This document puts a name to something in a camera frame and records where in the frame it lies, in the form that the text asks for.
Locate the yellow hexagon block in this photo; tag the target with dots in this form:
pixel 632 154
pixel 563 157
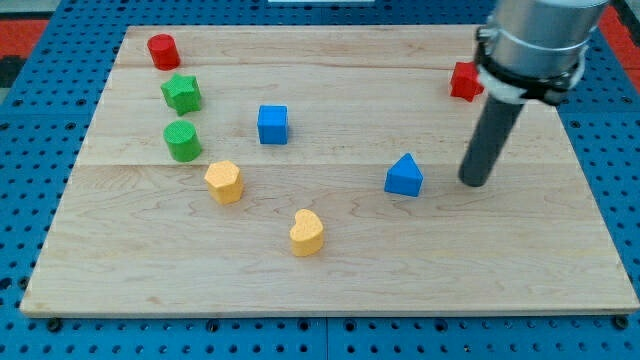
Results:
pixel 224 182

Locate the green cylinder block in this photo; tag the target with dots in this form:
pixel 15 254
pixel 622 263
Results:
pixel 182 140

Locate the wooden board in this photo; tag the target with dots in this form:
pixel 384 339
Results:
pixel 326 186

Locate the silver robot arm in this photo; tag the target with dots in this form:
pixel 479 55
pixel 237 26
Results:
pixel 535 49

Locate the blue triangle block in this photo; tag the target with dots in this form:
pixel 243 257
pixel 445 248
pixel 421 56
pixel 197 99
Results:
pixel 404 177

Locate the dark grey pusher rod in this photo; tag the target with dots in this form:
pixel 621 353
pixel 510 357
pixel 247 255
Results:
pixel 492 130

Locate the blue cube block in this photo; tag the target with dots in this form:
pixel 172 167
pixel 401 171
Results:
pixel 272 124

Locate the green star block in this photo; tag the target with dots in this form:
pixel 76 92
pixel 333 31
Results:
pixel 182 93

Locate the red cylinder block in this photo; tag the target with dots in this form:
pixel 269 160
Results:
pixel 163 51

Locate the red star block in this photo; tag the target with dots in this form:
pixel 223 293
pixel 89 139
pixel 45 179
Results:
pixel 464 81

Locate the yellow heart block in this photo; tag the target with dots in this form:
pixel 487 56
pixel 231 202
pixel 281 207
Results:
pixel 307 233

